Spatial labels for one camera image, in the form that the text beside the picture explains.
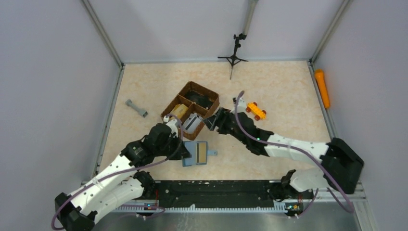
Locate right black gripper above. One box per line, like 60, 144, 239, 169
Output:
204, 107, 248, 145

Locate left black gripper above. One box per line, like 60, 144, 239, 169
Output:
154, 133, 191, 160

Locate grey card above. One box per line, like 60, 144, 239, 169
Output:
182, 113, 203, 134

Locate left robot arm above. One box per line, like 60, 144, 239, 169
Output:
51, 119, 190, 231

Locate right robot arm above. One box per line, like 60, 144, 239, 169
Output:
204, 107, 364, 198

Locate yellow card in basket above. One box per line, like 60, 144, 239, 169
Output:
170, 103, 189, 119

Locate brown woven divided basket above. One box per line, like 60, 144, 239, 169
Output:
160, 81, 219, 141

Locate orange toy car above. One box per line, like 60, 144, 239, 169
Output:
246, 102, 267, 121

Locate grey plastic dumbbell part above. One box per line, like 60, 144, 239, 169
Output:
125, 99, 148, 118

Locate black mini tripod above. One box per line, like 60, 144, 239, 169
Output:
217, 33, 248, 80

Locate orange flashlight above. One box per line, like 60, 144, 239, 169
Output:
314, 69, 331, 109

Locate grey vertical pole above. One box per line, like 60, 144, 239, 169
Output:
242, 0, 259, 37

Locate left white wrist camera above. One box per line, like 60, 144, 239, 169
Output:
163, 115, 179, 136

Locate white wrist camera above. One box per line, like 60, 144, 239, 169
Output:
231, 98, 247, 114
163, 115, 179, 136

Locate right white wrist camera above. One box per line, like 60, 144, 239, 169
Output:
231, 98, 247, 114

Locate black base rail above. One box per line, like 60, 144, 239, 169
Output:
140, 180, 315, 211

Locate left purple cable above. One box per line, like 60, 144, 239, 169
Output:
51, 113, 184, 231

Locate purple cable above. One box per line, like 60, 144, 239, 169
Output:
234, 90, 355, 214
51, 113, 184, 231

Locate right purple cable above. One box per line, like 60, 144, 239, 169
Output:
234, 90, 355, 214

